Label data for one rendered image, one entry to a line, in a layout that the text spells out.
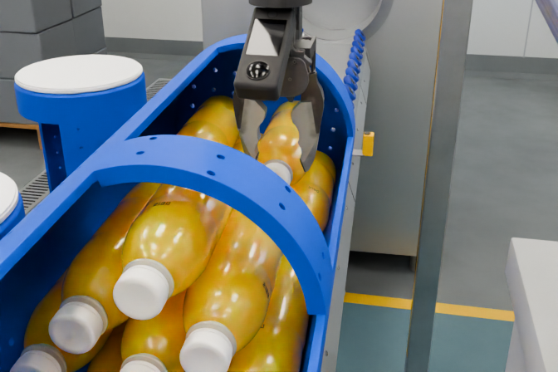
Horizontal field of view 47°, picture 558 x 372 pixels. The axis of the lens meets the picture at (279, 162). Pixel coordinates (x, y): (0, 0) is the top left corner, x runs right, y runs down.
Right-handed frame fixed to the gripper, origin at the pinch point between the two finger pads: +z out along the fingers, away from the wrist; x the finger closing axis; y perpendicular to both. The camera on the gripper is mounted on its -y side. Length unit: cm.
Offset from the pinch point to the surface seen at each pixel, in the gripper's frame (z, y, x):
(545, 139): 113, 306, -109
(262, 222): -6.3, -25.7, -3.0
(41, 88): 9, 49, 58
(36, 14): 34, 245, 169
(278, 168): 0.2, -1.3, -0.2
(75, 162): 25, 49, 53
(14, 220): 10.5, -0.7, 36.1
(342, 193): 2.1, -3.0, -7.9
